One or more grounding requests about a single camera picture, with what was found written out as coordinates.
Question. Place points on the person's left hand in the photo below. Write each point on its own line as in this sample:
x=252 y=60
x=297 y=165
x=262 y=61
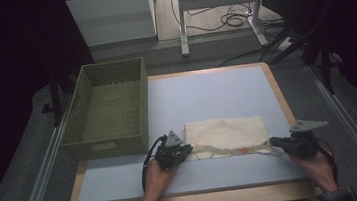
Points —
x=158 y=183

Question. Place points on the white cabinet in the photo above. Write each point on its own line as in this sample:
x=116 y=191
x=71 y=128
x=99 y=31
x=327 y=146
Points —
x=111 y=18

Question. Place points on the silver metal floor rail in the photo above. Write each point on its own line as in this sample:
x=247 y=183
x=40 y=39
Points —
x=39 y=182
x=354 y=132

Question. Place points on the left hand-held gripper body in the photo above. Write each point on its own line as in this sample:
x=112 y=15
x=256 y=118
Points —
x=169 y=151

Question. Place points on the pale grey foam mat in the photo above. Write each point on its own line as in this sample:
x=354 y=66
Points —
x=206 y=94

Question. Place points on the black metal stand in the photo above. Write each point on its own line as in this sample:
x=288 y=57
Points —
x=56 y=103
x=325 y=68

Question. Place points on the green woven basket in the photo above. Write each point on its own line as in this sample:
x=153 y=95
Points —
x=110 y=111

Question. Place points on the cream white cloth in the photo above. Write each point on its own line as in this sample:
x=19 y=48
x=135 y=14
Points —
x=225 y=135

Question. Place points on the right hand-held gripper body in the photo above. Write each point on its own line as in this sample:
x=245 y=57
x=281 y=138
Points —
x=304 y=141

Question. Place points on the white power strip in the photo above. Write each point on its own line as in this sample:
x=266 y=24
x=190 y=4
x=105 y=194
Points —
x=286 y=44

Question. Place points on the person's right hand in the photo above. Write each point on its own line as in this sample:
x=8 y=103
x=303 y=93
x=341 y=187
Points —
x=319 y=169

